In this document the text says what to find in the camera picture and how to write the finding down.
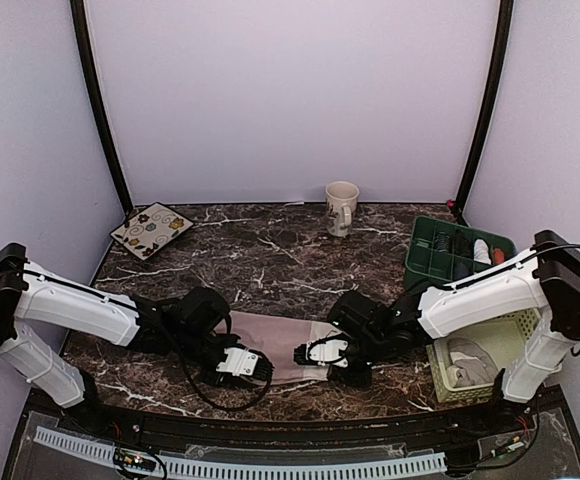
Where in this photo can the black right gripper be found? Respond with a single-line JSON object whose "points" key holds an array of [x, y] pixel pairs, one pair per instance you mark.
{"points": [[361, 379]]}

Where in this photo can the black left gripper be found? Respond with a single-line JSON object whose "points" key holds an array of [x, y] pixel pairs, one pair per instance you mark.
{"points": [[227, 379]]}

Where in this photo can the pink cloth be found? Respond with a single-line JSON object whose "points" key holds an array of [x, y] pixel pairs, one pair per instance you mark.
{"points": [[278, 337]]}

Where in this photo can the dark green divided organizer tray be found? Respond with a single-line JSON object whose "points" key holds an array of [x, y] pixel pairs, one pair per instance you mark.
{"points": [[425, 266]]}

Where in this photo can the navy striped boxer underwear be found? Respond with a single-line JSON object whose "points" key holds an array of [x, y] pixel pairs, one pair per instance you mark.
{"points": [[443, 243]]}

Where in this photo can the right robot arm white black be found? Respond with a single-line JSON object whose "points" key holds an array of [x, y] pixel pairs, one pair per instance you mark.
{"points": [[543, 279]]}

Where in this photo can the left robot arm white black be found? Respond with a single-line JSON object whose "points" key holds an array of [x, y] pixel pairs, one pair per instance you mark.
{"points": [[31, 294]]}

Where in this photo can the light green perforated basket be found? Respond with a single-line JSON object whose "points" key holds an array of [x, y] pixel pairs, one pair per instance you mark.
{"points": [[506, 357]]}

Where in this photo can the grey cloth in basket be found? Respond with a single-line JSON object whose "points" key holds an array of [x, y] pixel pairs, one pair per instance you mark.
{"points": [[470, 365]]}

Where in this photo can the dark blue rolled item tray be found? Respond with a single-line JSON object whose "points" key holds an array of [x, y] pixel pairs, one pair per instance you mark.
{"points": [[461, 271]]}

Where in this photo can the floral square ceramic plate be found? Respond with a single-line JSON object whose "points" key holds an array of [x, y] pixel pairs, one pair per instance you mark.
{"points": [[146, 233]]}

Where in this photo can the cream ceramic mug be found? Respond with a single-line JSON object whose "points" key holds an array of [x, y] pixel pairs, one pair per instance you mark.
{"points": [[341, 203]]}

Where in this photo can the white rolled sock in tray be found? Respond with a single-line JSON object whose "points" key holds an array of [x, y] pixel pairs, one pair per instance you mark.
{"points": [[481, 252]]}

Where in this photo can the orange rolled item in tray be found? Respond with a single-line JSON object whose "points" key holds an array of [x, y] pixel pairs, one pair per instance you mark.
{"points": [[498, 256]]}

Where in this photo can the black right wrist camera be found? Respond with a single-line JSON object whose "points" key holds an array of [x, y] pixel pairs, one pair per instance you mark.
{"points": [[352, 312]]}

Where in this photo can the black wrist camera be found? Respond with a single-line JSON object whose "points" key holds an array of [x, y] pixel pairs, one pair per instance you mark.
{"points": [[202, 309], [352, 312]]}

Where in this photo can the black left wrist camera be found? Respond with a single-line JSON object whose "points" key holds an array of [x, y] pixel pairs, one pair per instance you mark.
{"points": [[202, 309]]}

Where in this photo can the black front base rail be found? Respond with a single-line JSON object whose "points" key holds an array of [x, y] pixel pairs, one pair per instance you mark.
{"points": [[311, 416]]}

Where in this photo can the grey slotted cable duct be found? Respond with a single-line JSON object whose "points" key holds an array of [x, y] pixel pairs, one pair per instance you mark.
{"points": [[206, 462]]}

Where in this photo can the left black frame post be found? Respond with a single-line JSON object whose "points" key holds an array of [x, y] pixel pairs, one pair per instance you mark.
{"points": [[96, 101]]}

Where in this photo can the black frame post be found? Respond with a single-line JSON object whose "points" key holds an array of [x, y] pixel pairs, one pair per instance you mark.
{"points": [[96, 101], [491, 88]]}

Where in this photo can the right black frame post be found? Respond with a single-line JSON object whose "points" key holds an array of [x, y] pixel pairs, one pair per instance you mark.
{"points": [[491, 88]]}

